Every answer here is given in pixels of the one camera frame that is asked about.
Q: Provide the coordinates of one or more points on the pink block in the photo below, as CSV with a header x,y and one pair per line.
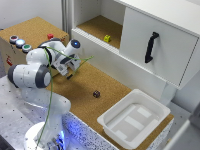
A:
x,y
50,36

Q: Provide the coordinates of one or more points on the red button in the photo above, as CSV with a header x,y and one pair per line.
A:
x,y
14,38

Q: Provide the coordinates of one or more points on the blue button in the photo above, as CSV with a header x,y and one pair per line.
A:
x,y
20,43

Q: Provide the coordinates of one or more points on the green button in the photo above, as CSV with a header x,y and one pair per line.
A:
x,y
26,47

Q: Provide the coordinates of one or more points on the purple block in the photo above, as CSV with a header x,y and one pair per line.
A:
x,y
96,94

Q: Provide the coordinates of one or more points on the white cabinet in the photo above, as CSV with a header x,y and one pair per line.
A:
x,y
110,63

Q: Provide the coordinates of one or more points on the white plastic box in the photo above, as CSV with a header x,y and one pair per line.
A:
x,y
133,121

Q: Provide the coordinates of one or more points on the white sliding door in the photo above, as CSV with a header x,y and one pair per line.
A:
x,y
166,56

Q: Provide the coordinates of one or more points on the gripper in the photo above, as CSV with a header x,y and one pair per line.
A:
x,y
66,66

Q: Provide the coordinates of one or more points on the yellow block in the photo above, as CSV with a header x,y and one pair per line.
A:
x,y
107,38

